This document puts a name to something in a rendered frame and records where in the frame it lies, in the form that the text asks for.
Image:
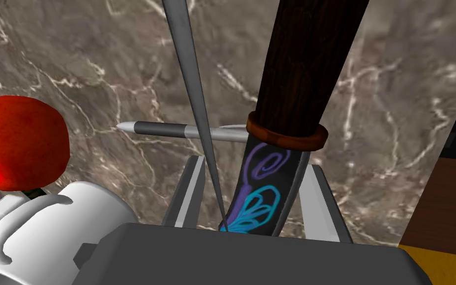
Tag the grey and black pen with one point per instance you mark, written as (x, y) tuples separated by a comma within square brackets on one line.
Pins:
[(160, 129)]

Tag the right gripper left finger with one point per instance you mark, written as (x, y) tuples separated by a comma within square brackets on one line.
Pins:
[(184, 198)]

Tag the red apple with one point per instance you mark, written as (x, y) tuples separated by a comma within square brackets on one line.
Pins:
[(18, 142)]

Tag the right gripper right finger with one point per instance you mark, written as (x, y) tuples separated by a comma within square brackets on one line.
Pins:
[(323, 209)]

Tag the white mug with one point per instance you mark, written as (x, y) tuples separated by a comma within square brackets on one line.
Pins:
[(65, 225)]

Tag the grey pointed blade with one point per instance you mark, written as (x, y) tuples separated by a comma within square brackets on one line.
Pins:
[(190, 63)]

